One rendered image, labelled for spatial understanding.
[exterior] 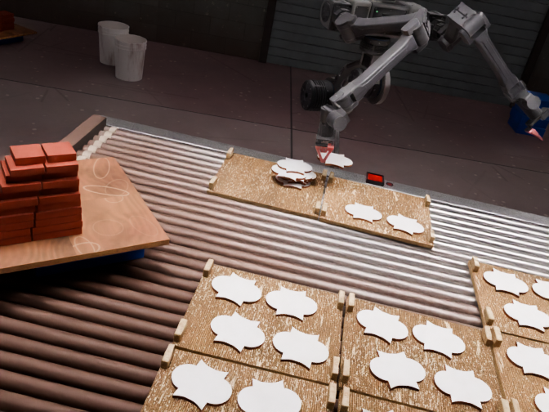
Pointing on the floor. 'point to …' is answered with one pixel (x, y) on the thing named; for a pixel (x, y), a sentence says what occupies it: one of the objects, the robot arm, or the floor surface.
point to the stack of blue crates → (517, 119)
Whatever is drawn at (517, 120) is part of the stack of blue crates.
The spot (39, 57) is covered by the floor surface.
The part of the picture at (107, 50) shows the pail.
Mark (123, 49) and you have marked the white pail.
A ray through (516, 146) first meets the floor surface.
